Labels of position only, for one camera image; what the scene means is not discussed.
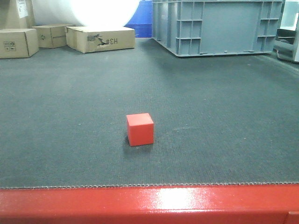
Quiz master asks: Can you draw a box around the red metal table edge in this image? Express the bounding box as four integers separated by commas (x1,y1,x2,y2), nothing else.
0,184,299,224

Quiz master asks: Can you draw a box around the cardboard box far left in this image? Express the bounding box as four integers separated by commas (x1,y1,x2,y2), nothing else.
0,28,39,59

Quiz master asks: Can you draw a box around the blue plastic bin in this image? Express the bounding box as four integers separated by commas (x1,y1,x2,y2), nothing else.
125,0,152,38

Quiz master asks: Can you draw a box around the white grey device right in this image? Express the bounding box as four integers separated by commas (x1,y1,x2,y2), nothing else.
274,0,299,64

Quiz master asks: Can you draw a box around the grey plastic crate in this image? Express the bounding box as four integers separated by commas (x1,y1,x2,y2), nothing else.
152,0,284,57

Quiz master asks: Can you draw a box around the tall cardboard box corner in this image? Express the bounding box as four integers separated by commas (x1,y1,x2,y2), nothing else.
0,0,36,29

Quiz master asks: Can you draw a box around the cardboard box labelled H3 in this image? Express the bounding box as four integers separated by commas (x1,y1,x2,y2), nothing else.
65,26,135,53

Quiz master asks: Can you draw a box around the red magnetic cube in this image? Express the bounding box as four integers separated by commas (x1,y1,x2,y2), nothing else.
126,113,154,147

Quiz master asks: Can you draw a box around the dark grey carpet mat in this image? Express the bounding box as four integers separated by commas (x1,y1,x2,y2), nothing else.
0,39,299,189

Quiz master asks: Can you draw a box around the small cardboard box middle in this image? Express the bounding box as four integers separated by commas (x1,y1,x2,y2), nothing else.
32,24,75,49

